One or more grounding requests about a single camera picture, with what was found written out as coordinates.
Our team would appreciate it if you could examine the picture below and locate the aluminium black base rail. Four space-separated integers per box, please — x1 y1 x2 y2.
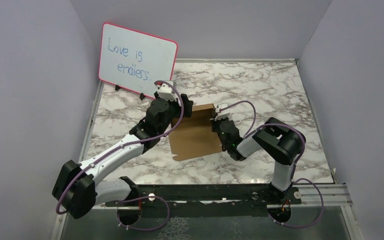
58 181 354 220

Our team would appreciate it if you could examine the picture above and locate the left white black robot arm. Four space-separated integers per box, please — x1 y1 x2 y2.
51 93 194 219

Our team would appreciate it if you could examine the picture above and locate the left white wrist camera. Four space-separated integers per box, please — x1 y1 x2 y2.
155 81 177 102

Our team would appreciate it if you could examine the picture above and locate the pink framed whiteboard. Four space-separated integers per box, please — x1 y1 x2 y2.
98 22 178 98

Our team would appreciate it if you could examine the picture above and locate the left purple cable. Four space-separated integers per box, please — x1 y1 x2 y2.
55 80 186 232

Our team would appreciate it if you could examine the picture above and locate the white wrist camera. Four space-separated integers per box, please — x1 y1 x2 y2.
155 81 177 102
211 102 230 121

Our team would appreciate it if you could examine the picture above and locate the brown cardboard box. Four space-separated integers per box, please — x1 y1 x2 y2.
168 103 222 162

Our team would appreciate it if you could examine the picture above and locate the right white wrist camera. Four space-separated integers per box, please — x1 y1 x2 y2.
211 102 230 121

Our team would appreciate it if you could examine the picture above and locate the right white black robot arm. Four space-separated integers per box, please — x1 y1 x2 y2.
210 117 306 204

